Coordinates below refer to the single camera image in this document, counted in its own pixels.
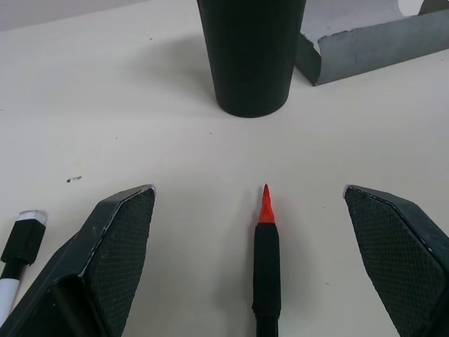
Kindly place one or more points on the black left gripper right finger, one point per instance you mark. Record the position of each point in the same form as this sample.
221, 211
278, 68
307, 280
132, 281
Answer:
396, 252

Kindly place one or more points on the black cylindrical pen holder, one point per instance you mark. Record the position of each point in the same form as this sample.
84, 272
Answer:
250, 59

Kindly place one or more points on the white marker with black cap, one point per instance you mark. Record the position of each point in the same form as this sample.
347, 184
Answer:
21, 242

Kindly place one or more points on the black marker with red tip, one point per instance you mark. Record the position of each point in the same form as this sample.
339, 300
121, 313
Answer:
266, 267

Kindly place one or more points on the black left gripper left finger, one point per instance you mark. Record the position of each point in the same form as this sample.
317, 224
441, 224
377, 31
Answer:
105, 252

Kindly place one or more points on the white round object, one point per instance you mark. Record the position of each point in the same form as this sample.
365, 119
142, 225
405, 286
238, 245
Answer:
410, 6

